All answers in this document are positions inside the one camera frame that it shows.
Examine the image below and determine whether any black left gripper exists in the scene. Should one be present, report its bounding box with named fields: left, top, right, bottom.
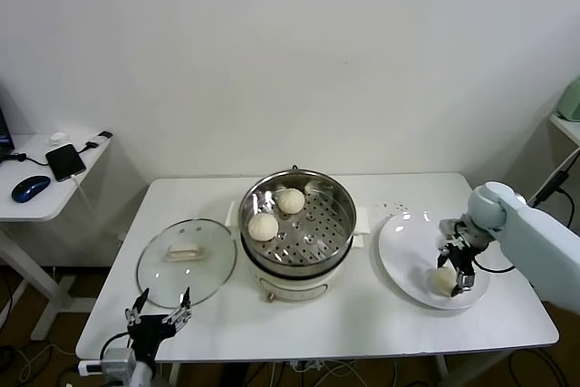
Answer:
left=125, top=286, right=194, bottom=354

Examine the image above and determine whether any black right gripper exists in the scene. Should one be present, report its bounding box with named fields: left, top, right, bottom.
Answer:
left=435, top=240, right=478, bottom=299

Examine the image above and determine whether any glass lid with cream handle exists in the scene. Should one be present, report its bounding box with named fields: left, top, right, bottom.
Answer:
left=136, top=218, right=238, bottom=310

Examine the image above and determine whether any stainless steel steamer basket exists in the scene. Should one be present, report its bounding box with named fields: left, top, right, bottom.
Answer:
left=238, top=170, right=358, bottom=277

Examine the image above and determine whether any white round plate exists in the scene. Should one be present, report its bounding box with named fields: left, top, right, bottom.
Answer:
left=378, top=210, right=491, bottom=311

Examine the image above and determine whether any black power adapter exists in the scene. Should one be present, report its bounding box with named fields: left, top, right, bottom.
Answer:
left=530, top=170, right=568, bottom=206

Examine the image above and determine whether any white electric cooker base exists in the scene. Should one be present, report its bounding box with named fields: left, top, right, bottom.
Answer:
left=225, top=199, right=371, bottom=305

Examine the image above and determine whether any white side table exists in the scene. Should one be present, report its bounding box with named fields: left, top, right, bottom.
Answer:
left=547, top=112, right=580, bottom=152
left=0, top=132, right=120, bottom=343

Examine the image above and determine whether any white power strip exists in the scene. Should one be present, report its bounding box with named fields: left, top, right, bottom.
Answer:
left=289, top=359, right=325, bottom=372

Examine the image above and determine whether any black smartphone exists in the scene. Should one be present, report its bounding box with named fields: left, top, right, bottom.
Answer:
left=44, top=143, right=87, bottom=183

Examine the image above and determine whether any blue computer mouse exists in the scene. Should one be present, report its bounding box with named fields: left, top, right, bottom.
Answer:
left=11, top=175, right=52, bottom=204

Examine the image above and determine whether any pale green appliance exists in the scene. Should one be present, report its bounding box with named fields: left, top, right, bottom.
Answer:
left=555, top=77, right=580, bottom=123

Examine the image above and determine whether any black laptop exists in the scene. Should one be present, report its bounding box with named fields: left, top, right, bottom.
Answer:
left=0, top=81, right=17, bottom=164

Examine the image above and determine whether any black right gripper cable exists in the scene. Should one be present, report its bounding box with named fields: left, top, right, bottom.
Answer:
left=470, top=255, right=517, bottom=274

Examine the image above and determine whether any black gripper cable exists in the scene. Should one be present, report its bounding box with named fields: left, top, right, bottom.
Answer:
left=100, top=332, right=131, bottom=359
left=470, top=255, right=517, bottom=274

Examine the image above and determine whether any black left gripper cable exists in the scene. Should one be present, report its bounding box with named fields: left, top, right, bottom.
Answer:
left=100, top=332, right=131, bottom=359

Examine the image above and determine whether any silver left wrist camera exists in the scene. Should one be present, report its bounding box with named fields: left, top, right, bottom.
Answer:
left=77, top=347, right=137, bottom=374

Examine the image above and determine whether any black power cable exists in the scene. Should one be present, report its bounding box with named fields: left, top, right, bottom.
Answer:
left=559, top=186, right=576, bottom=234

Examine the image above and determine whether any white charging cable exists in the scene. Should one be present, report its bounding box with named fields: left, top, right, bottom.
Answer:
left=67, top=172, right=100, bottom=220

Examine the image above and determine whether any long white cable strip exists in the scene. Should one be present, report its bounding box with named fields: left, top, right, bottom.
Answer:
left=527, top=145, right=580, bottom=208

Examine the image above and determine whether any black laptop cable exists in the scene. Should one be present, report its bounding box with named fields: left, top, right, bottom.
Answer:
left=0, top=150, right=52, bottom=169

